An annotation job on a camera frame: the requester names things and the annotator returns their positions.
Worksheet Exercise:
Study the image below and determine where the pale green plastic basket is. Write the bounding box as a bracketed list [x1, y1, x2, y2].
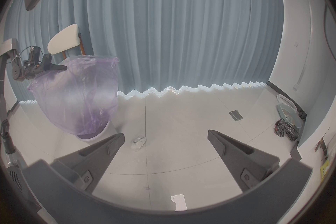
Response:
[276, 94, 303, 124]

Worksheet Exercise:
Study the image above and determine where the white chair with wooden legs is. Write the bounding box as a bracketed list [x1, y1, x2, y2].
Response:
[47, 24, 87, 59]

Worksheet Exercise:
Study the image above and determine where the white trash bin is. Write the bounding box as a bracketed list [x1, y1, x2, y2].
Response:
[75, 113, 111, 142]

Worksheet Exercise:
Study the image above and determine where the blue-grey curtain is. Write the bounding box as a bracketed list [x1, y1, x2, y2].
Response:
[4, 0, 285, 105]

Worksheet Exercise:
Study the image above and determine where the purple plastic bag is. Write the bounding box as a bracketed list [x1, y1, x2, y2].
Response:
[27, 54, 120, 136]

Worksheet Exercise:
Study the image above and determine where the black cable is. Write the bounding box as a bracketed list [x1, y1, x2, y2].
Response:
[17, 45, 34, 58]

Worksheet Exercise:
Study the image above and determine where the crumpled black plastic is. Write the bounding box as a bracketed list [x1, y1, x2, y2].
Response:
[274, 118, 300, 142]

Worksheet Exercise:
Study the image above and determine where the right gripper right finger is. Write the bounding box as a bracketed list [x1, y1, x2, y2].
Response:
[207, 129, 280, 193]

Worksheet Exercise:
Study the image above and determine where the yellow printed packet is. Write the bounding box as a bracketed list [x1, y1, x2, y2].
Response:
[320, 159, 331, 180]

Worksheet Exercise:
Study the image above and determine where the crumpled white paper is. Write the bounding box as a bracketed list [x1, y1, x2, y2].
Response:
[132, 136, 147, 152]

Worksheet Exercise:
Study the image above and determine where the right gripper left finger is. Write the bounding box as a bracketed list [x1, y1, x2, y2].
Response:
[51, 133, 125, 195]

